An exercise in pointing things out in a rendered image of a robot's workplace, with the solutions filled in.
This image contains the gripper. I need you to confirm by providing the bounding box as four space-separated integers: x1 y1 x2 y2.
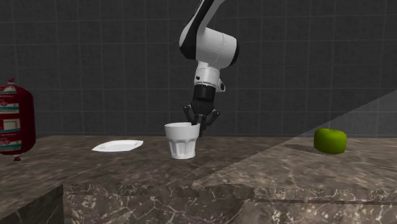
182 83 221 138

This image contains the white ribbed cup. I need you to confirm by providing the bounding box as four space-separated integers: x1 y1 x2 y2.
164 122 201 160

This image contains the white flat plate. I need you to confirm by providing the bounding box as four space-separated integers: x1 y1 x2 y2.
91 139 144 153

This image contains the green apple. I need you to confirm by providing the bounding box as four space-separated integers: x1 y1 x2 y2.
313 128 347 155

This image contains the dark red sausage package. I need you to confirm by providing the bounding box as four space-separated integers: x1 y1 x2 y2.
0 78 37 162

